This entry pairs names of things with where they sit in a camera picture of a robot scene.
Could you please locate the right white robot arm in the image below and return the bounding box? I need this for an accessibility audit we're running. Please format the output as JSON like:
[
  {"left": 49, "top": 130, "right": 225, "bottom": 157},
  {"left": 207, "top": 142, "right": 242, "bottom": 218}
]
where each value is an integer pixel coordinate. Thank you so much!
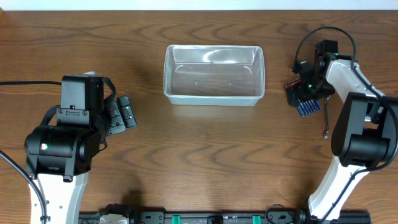
[{"left": 285, "top": 40, "right": 397, "bottom": 223}]

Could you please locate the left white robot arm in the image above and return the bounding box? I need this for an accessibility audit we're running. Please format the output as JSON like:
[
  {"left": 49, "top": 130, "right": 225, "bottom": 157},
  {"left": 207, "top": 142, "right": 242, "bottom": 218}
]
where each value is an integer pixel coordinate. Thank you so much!
[{"left": 24, "top": 72, "right": 136, "bottom": 223}]

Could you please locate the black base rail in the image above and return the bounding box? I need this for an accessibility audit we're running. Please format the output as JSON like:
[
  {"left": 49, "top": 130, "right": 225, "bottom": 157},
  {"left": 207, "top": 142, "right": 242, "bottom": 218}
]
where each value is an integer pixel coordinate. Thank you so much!
[{"left": 78, "top": 203, "right": 373, "bottom": 224}]

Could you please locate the precision screwdriver set case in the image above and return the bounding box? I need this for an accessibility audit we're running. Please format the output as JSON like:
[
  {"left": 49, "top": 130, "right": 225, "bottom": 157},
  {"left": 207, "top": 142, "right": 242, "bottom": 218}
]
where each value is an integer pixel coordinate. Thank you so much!
[{"left": 285, "top": 78, "right": 321, "bottom": 118}]

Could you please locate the silver combination wrench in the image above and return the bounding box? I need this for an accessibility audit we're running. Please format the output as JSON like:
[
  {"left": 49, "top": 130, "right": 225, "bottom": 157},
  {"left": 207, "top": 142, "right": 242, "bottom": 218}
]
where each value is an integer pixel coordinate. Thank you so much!
[{"left": 323, "top": 96, "right": 330, "bottom": 139}]

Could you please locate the clear plastic container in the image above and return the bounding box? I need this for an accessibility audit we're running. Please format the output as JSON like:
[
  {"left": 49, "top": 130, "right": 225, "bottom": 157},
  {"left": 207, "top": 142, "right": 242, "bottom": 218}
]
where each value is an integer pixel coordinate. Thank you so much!
[{"left": 164, "top": 45, "right": 266, "bottom": 106}]

